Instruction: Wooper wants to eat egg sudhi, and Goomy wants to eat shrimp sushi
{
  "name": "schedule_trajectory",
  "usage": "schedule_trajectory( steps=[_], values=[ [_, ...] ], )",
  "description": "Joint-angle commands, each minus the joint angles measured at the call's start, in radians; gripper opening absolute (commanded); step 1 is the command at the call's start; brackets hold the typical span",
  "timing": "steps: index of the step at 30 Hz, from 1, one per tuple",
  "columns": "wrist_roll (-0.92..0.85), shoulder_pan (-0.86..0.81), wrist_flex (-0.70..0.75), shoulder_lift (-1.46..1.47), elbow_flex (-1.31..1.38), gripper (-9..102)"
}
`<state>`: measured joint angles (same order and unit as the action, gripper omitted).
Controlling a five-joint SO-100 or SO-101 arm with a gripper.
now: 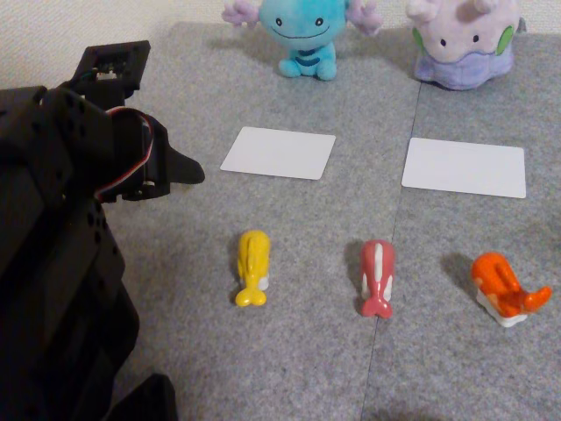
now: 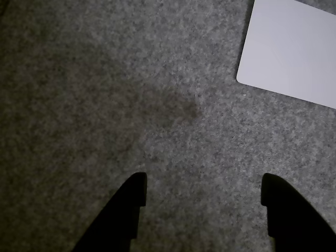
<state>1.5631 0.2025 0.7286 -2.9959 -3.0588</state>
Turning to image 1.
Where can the yellow egg sushi toy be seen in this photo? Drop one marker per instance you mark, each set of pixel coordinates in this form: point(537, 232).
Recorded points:
point(254, 263)

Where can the orange shrimp sushi toy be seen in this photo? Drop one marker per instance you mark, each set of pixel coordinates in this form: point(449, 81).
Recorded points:
point(499, 280)

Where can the blue Wooper plush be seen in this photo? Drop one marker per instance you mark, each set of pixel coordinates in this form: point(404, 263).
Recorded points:
point(302, 30)

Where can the pink striped sushi toy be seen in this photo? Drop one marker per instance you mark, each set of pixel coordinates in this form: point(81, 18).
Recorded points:
point(378, 276)

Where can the purple Goomy plush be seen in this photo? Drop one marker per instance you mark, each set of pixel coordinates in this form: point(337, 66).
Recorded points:
point(460, 48)

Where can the white blank card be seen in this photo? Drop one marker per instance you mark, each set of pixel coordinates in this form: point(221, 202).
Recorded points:
point(278, 153)
point(464, 169)

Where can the black camera mount box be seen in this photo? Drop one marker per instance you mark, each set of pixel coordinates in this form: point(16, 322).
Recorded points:
point(118, 66)

